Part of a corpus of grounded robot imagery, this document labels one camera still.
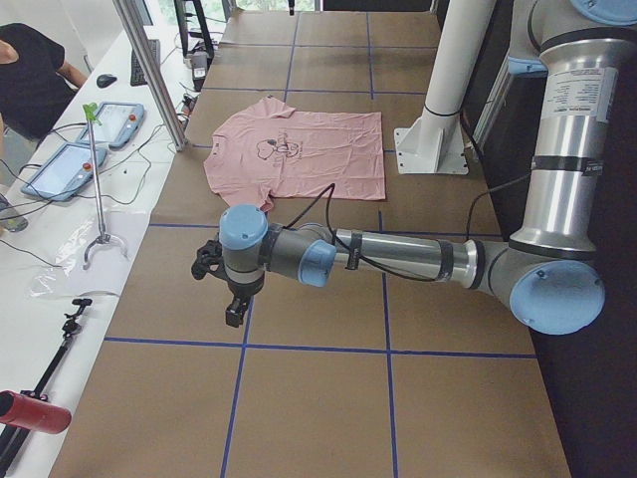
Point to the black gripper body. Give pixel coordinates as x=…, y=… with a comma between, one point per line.
x=239, y=295

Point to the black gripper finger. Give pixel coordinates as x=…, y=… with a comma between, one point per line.
x=234, y=315

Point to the pink Snoopy t-shirt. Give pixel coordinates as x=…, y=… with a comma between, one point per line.
x=271, y=150

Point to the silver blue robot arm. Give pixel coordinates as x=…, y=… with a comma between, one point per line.
x=543, y=273

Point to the clear plastic sheet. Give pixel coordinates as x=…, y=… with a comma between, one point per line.
x=109, y=270

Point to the far blue teach pendant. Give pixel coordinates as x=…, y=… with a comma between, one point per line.
x=114, y=123

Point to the blue teach pendant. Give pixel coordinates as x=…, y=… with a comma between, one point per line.
x=114, y=123
x=63, y=175

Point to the near blue teach pendant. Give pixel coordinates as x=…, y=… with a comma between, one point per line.
x=63, y=175

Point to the black power adapter box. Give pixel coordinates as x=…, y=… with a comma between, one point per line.
x=199, y=65

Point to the metal grabber stick green tip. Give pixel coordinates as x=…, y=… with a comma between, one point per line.
x=104, y=238

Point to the red cylinder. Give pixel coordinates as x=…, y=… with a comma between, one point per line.
x=20, y=410

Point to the black computer mouse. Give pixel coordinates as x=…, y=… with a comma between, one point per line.
x=105, y=80

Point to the person in black shirt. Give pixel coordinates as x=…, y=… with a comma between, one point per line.
x=37, y=81

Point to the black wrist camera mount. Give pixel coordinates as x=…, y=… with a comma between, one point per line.
x=209, y=260

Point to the white pillar base mount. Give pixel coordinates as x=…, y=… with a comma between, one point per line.
x=434, y=143

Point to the aluminium frame post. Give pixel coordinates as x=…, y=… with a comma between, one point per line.
x=132, y=25

